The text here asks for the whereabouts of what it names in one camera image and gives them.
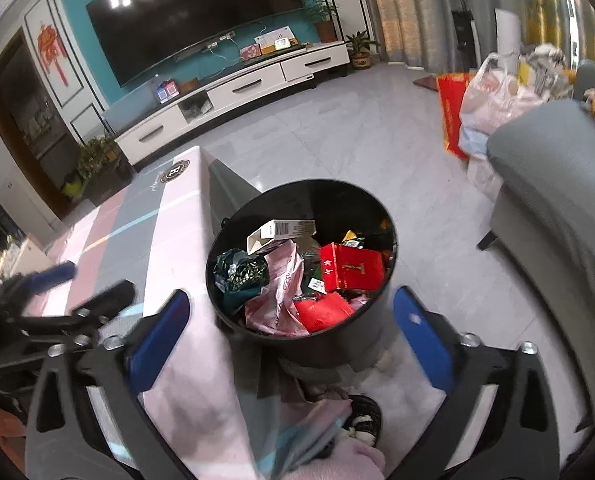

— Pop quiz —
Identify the blue and red box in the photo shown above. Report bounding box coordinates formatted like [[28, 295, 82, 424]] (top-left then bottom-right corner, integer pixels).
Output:
[[156, 80, 181, 104]]

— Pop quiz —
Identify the black round trash bin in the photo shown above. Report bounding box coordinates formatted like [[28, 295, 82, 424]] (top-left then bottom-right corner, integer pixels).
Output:
[[206, 178, 399, 363]]

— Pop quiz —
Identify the dark green foil bag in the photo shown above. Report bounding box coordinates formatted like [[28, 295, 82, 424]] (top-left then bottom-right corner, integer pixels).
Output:
[[213, 249, 271, 312]]

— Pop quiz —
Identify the black slipper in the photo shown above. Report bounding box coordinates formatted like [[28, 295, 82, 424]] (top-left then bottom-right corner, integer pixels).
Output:
[[341, 394, 383, 449]]

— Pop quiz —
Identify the pink printed plastic bag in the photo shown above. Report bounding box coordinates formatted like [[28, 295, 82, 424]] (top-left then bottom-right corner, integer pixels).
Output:
[[244, 240, 311, 337]]

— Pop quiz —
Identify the red cardboard box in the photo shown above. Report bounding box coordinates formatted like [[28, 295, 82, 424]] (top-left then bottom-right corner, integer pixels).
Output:
[[320, 242, 385, 294]]

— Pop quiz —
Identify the plaid bedsheet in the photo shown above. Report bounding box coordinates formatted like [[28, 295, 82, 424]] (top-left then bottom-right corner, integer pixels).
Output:
[[0, 145, 351, 480]]

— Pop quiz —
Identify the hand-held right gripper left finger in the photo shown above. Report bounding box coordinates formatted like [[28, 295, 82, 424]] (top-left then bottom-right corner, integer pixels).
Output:
[[24, 289, 192, 480]]

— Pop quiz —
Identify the gold foil snack bag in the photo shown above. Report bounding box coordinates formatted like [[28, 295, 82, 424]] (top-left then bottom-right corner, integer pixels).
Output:
[[340, 230, 367, 252]]

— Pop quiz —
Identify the cluster of green plants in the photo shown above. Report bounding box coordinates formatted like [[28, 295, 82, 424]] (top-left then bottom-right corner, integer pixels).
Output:
[[77, 135, 123, 181]]

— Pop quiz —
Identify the small potted plant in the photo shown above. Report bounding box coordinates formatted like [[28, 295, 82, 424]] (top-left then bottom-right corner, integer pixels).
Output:
[[345, 30, 381, 70]]

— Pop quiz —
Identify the tall potted plant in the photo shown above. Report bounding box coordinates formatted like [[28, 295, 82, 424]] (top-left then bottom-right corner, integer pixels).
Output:
[[302, 0, 341, 44]]

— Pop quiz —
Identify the red plastic bag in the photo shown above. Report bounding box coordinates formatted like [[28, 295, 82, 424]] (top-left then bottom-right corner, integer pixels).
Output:
[[294, 292, 356, 334]]

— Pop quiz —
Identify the white power strip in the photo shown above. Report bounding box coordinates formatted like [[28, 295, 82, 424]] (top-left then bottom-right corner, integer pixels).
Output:
[[207, 32, 238, 51]]

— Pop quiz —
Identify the large black television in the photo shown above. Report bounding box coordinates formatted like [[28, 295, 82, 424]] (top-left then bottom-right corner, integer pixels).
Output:
[[84, 0, 319, 89]]

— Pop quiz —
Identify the wooden door frame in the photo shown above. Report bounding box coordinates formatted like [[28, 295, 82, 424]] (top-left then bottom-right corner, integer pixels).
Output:
[[0, 27, 79, 217]]

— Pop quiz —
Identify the white paper roll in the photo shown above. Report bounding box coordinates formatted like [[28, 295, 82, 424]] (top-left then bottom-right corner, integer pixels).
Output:
[[495, 7, 523, 56]]

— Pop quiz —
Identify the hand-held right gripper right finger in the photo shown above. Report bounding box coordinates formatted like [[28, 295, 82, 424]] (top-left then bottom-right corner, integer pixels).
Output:
[[387, 286, 561, 480]]

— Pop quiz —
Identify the beige patterned curtain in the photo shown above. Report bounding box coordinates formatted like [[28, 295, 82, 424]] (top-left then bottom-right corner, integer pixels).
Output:
[[365, 0, 595, 87]]

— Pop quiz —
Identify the red knot wall decoration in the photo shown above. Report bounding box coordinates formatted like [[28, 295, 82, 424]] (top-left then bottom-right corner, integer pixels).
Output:
[[37, 22, 71, 86]]

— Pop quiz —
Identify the small white carton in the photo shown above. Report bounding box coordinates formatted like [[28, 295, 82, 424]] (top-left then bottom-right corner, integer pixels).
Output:
[[247, 219, 317, 256]]

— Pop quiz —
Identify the black stick vacuum cleaner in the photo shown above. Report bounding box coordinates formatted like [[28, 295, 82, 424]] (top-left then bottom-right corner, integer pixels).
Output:
[[450, 7, 479, 69]]

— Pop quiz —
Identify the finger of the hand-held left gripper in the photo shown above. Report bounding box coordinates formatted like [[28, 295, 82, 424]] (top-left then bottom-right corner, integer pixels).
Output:
[[7, 260, 79, 306], [64, 280, 136, 323]]

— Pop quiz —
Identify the white television cabinet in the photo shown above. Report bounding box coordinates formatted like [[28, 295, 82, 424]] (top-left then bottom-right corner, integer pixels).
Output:
[[114, 40, 351, 167]]

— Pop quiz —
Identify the white wooden box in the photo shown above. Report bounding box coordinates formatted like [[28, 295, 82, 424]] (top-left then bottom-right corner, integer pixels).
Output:
[[0, 237, 51, 286]]

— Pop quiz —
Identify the grey sofa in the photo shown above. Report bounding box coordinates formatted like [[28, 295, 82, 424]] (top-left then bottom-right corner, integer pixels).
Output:
[[477, 60, 595, 432]]

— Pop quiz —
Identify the large white shopping bag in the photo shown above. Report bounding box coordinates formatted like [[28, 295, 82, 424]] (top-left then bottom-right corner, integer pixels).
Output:
[[460, 52, 544, 134]]

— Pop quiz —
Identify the white and yellow desk calendar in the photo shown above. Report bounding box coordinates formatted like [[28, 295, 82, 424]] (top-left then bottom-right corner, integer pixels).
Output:
[[254, 27, 296, 54]]

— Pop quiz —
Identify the person's pink pajama leg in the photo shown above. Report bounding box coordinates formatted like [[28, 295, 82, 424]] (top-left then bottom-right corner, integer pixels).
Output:
[[277, 400, 387, 480]]

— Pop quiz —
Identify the green snack packet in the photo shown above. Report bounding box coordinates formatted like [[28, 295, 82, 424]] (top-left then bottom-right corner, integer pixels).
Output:
[[300, 247, 329, 297]]

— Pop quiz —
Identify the orange paper bag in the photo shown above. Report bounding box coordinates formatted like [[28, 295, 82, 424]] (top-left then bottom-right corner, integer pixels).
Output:
[[436, 72, 479, 161]]

